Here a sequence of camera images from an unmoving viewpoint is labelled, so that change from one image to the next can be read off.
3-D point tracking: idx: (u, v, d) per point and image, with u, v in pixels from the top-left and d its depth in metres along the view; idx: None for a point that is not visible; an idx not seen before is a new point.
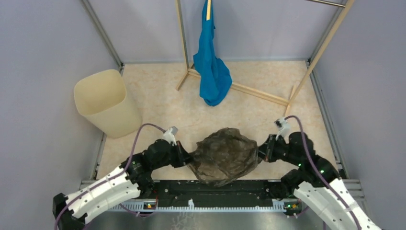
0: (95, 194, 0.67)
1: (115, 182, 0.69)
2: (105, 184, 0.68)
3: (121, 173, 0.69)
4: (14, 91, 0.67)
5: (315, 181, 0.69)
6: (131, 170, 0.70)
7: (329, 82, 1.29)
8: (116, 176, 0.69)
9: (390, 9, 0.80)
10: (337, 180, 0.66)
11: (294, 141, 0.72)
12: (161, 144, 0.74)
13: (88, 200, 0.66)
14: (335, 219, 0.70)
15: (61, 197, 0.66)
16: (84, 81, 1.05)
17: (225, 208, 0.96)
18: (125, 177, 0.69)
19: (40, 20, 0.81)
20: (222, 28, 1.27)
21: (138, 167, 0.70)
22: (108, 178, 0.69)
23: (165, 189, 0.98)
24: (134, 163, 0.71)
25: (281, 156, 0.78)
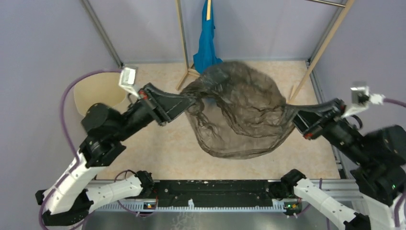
0: (62, 191, 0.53)
1: (77, 174, 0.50)
2: (69, 178, 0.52)
3: (80, 161, 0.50)
4: (14, 92, 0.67)
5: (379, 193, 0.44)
6: (93, 153, 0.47)
7: (329, 83, 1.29)
8: (76, 166, 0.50)
9: (390, 10, 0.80)
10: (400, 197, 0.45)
11: (391, 149, 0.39)
12: (95, 113, 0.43)
13: (58, 199, 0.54)
14: (335, 210, 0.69)
15: (39, 195, 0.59)
16: (84, 81, 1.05)
17: (224, 208, 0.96)
18: (84, 165, 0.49)
19: (39, 21, 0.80)
20: (222, 28, 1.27)
21: (100, 145, 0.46)
22: (70, 170, 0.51)
23: (165, 189, 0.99)
24: (91, 142, 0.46)
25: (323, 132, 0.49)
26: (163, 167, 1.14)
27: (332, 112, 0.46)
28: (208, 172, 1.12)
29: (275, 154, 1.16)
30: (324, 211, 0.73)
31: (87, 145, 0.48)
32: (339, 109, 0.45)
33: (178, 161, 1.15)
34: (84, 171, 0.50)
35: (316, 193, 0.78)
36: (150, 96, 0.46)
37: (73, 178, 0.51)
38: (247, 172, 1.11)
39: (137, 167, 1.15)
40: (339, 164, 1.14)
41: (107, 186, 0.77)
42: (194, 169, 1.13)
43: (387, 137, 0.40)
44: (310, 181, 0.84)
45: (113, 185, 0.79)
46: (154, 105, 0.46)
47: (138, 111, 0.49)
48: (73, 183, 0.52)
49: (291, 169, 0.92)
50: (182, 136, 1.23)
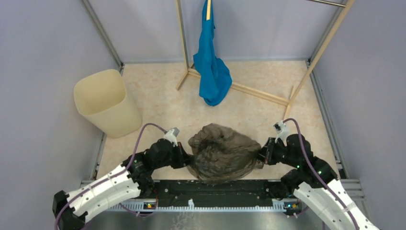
0: (97, 192, 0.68)
1: (117, 180, 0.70)
2: (107, 182, 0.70)
3: (123, 171, 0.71)
4: (14, 91, 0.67)
5: (313, 182, 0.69)
6: (133, 169, 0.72)
7: (329, 82, 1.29)
8: (118, 174, 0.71)
9: (390, 9, 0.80)
10: (335, 181, 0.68)
11: (292, 143, 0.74)
12: (163, 143, 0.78)
13: (89, 198, 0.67)
14: (335, 220, 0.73)
15: (62, 194, 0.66)
16: (84, 81, 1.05)
17: (224, 208, 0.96)
18: (126, 175, 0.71)
19: (39, 20, 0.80)
20: (222, 28, 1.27)
21: (140, 166, 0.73)
22: (110, 176, 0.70)
23: (165, 189, 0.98)
24: (136, 161, 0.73)
25: (280, 159, 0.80)
26: (163, 167, 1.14)
27: (270, 142, 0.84)
28: None
29: None
30: (323, 217, 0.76)
31: (131, 163, 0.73)
32: (273, 139, 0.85)
33: None
34: (124, 179, 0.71)
35: (317, 198, 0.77)
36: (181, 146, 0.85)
37: (112, 182, 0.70)
38: (247, 172, 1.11)
39: None
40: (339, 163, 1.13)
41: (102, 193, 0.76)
42: (194, 169, 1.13)
43: (292, 142, 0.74)
44: (312, 183, 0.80)
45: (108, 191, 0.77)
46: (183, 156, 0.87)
47: (174, 153, 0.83)
48: (109, 188, 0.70)
49: (292, 169, 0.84)
50: (183, 136, 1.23)
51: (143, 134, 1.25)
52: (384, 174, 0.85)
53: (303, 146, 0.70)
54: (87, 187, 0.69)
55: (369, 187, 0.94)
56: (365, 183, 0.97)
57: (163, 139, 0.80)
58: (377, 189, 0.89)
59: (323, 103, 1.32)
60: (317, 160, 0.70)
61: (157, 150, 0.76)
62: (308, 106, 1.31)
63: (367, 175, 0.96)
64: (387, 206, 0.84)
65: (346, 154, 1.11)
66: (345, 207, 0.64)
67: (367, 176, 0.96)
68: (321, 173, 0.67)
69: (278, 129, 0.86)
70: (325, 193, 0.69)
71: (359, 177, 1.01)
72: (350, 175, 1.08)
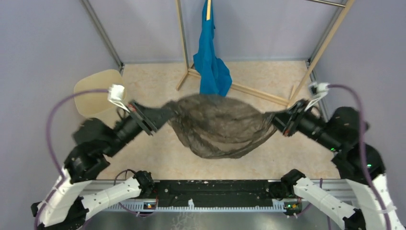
0: (52, 206, 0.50)
1: (64, 189, 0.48)
2: (56, 193, 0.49)
3: (64, 177, 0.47)
4: (14, 91, 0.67)
5: (355, 176, 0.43)
6: (75, 169, 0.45)
7: (329, 83, 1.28)
8: (62, 182, 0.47)
9: (390, 10, 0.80)
10: (382, 178, 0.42)
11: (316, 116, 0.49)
12: (88, 127, 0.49)
13: (50, 213, 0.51)
14: (334, 207, 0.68)
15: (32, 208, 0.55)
16: (84, 81, 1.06)
17: (224, 208, 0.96)
18: (69, 182, 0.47)
19: (40, 21, 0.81)
20: (222, 28, 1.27)
21: (83, 162, 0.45)
22: (56, 186, 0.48)
23: (166, 189, 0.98)
24: (73, 157, 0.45)
25: (307, 133, 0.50)
26: (163, 167, 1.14)
27: (296, 109, 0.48)
28: (208, 172, 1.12)
29: (275, 154, 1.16)
30: (324, 209, 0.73)
31: (70, 161, 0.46)
32: (302, 104, 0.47)
33: (178, 161, 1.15)
34: (70, 187, 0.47)
35: (315, 190, 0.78)
36: (138, 108, 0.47)
37: (60, 192, 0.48)
38: (246, 172, 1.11)
39: (136, 167, 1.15)
40: None
41: (103, 192, 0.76)
42: (194, 169, 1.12)
43: (338, 116, 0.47)
44: (309, 179, 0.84)
45: (109, 190, 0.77)
46: (142, 116, 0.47)
47: (127, 126, 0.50)
48: (62, 198, 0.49)
49: (290, 169, 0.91)
50: None
51: (144, 134, 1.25)
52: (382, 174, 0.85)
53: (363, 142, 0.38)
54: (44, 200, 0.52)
55: None
56: None
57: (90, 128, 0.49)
58: None
59: (323, 103, 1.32)
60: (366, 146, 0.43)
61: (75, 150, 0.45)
62: None
63: None
64: None
65: None
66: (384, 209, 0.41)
67: None
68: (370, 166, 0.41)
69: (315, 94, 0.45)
70: (360, 188, 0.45)
71: None
72: None
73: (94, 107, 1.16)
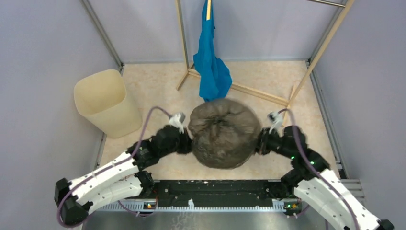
0: (101, 180, 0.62)
1: (122, 168, 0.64)
2: (111, 169, 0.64)
3: (129, 159, 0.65)
4: (14, 92, 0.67)
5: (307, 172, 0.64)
6: (139, 156, 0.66)
7: (329, 83, 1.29)
8: (122, 162, 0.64)
9: (390, 10, 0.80)
10: (329, 171, 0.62)
11: (288, 135, 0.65)
12: (169, 130, 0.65)
13: (93, 186, 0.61)
14: (335, 215, 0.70)
15: (62, 182, 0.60)
16: (84, 81, 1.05)
17: (224, 208, 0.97)
18: (132, 163, 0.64)
19: (40, 21, 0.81)
20: (222, 28, 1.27)
21: (146, 152, 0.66)
22: (115, 164, 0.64)
23: (165, 189, 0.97)
24: (141, 147, 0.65)
25: (274, 149, 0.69)
26: (163, 167, 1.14)
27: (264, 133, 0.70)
28: (208, 172, 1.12)
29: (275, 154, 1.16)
30: (323, 213, 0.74)
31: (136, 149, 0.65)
32: (266, 129, 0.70)
33: (178, 161, 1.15)
34: (129, 167, 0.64)
35: (318, 195, 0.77)
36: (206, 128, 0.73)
37: (117, 171, 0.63)
38: (247, 172, 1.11)
39: None
40: (339, 163, 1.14)
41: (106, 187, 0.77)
42: (194, 169, 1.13)
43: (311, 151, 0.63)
44: None
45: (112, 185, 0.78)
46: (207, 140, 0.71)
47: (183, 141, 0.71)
48: (113, 176, 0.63)
49: None
50: None
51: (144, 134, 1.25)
52: (382, 174, 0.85)
53: (298, 141, 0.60)
54: (90, 174, 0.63)
55: (369, 187, 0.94)
56: (365, 182, 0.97)
57: (172, 133, 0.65)
58: (377, 189, 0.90)
59: (323, 103, 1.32)
60: (310, 151, 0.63)
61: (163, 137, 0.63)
62: (308, 106, 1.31)
63: (367, 175, 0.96)
64: (387, 206, 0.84)
65: (346, 154, 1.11)
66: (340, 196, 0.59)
67: (367, 177, 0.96)
68: (314, 164, 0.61)
69: (272, 119, 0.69)
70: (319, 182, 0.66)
71: (359, 177, 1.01)
72: (350, 175, 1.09)
73: (95, 107, 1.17)
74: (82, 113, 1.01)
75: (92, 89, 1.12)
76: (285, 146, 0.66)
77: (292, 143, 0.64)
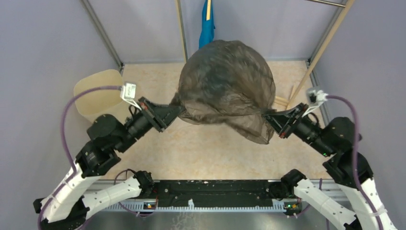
0: (60, 200, 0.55)
1: (73, 184, 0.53)
2: (65, 188, 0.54)
3: (76, 171, 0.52)
4: (14, 91, 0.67)
5: (344, 178, 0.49)
6: (88, 163, 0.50)
7: (329, 83, 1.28)
8: (72, 177, 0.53)
9: (390, 9, 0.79)
10: (371, 181, 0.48)
11: (338, 133, 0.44)
12: (101, 123, 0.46)
13: (56, 207, 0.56)
14: (335, 212, 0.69)
15: (36, 203, 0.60)
16: (84, 81, 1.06)
17: (225, 208, 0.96)
18: (80, 175, 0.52)
19: (40, 20, 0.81)
20: (222, 28, 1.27)
21: (95, 157, 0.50)
22: (66, 180, 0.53)
23: (165, 189, 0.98)
24: (87, 153, 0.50)
25: (302, 137, 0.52)
26: (163, 167, 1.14)
27: (294, 114, 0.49)
28: (208, 172, 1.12)
29: (275, 154, 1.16)
30: (323, 212, 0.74)
31: (84, 155, 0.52)
32: (300, 109, 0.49)
33: (178, 161, 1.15)
34: (80, 180, 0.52)
35: (317, 194, 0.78)
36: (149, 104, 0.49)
37: (70, 188, 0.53)
38: (247, 172, 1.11)
39: (136, 167, 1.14)
40: None
41: (103, 191, 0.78)
42: (194, 169, 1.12)
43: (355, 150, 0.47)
44: (310, 181, 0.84)
45: (110, 189, 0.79)
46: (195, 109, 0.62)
47: (138, 121, 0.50)
48: (71, 192, 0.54)
49: (291, 169, 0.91)
50: (182, 136, 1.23)
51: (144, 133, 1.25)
52: (382, 174, 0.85)
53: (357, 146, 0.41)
54: (50, 195, 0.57)
55: None
56: None
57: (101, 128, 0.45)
58: None
59: (323, 103, 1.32)
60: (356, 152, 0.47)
61: (94, 138, 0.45)
62: None
63: None
64: (387, 206, 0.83)
65: None
66: (375, 212, 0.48)
67: None
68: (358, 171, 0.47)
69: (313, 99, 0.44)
70: (352, 192, 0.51)
71: None
72: None
73: (94, 106, 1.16)
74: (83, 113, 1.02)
75: (92, 87, 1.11)
76: (321, 140, 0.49)
77: (336, 141, 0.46)
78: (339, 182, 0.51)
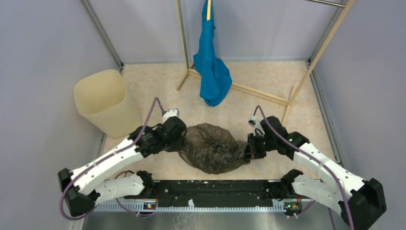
0: (102, 168, 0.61)
1: (124, 155, 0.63)
2: (113, 157, 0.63)
3: (130, 145, 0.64)
4: (13, 92, 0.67)
5: (290, 151, 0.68)
6: (142, 142, 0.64)
7: (329, 83, 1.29)
8: (125, 148, 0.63)
9: (391, 10, 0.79)
10: (307, 144, 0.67)
11: (262, 123, 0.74)
12: (178, 119, 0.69)
13: (95, 176, 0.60)
14: (331, 194, 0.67)
15: (64, 173, 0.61)
16: (84, 81, 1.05)
17: (224, 208, 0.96)
18: (134, 149, 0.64)
19: (40, 21, 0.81)
20: (222, 28, 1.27)
21: (151, 138, 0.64)
22: (117, 151, 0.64)
23: (165, 189, 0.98)
24: (144, 133, 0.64)
25: (264, 148, 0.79)
26: (163, 167, 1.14)
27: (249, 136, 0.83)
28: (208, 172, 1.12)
29: (275, 154, 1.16)
30: (323, 201, 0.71)
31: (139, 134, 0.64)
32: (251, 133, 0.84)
33: (178, 161, 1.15)
34: (131, 154, 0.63)
35: (312, 184, 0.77)
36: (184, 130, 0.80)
37: (118, 159, 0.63)
38: (247, 172, 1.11)
39: (136, 167, 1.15)
40: (339, 163, 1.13)
41: (111, 182, 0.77)
42: (194, 169, 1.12)
43: (287, 132, 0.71)
44: (307, 176, 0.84)
45: (117, 181, 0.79)
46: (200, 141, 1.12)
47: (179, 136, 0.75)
48: (116, 163, 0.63)
49: (289, 170, 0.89)
50: None
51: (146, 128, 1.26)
52: (382, 175, 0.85)
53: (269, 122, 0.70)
54: (92, 163, 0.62)
55: None
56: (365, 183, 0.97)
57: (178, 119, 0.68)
58: None
59: (323, 103, 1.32)
60: (288, 133, 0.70)
61: (172, 124, 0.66)
62: (307, 107, 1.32)
63: (366, 176, 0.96)
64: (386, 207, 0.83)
65: (346, 155, 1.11)
66: (320, 162, 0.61)
67: (366, 177, 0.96)
68: (292, 139, 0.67)
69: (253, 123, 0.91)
70: (301, 159, 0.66)
71: (360, 178, 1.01)
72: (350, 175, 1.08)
73: (94, 107, 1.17)
74: (83, 113, 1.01)
75: (94, 88, 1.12)
76: (269, 139, 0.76)
77: (270, 134, 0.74)
78: (289, 156, 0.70)
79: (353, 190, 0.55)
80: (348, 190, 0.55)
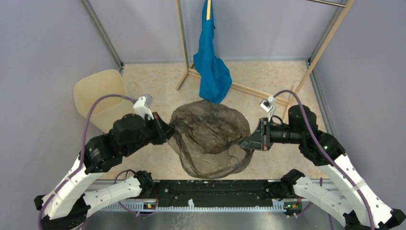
0: (62, 196, 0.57)
1: (77, 179, 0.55)
2: (68, 183, 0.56)
3: (81, 167, 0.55)
4: (13, 92, 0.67)
5: (318, 158, 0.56)
6: (93, 159, 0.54)
7: (329, 83, 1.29)
8: (75, 172, 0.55)
9: (391, 9, 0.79)
10: (343, 157, 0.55)
11: (295, 115, 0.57)
12: (129, 120, 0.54)
13: (58, 203, 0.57)
14: (334, 204, 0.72)
15: (37, 200, 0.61)
16: (84, 81, 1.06)
17: (225, 208, 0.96)
18: (84, 171, 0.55)
19: (39, 20, 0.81)
20: (222, 28, 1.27)
21: (99, 153, 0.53)
22: (70, 176, 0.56)
23: (166, 189, 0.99)
24: (91, 149, 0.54)
25: (279, 140, 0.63)
26: (163, 167, 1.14)
27: (262, 124, 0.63)
28: None
29: (275, 154, 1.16)
30: (324, 207, 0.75)
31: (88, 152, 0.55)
32: (265, 119, 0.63)
33: (178, 161, 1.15)
34: (83, 176, 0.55)
35: (316, 189, 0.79)
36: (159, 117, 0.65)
37: (72, 184, 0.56)
38: (247, 172, 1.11)
39: (136, 167, 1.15)
40: None
41: (105, 189, 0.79)
42: None
43: (321, 133, 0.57)
44: (309, 178, 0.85)
45: (111, 188, 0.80)
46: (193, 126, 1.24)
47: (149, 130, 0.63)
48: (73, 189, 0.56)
49: (290, 170, 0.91)
50: None
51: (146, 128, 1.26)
52: (382, 174, 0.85)
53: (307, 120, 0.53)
54: (53, 191, 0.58)
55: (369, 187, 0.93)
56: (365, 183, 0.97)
57: (131, 121, 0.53)
58: (376, 189, 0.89)
59: (323, 103, 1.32)
60: (321, 133, 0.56)
61: (121, 131, 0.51)
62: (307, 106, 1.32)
63: (366, 176, 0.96)
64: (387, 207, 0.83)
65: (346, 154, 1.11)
66: (355, 186, 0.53)
67: (366, 177, 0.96)
68: (328, 148, 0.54)
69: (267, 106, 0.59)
70: (331, 171, 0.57)
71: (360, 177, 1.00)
72: None
73: None
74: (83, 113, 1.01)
75: (94, 89, 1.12)
76: (293, 132, 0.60)
77: (299, 127, 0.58)
78: (316, 163, 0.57)
79: (381, 223, 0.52)
80: (377, 223, 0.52)
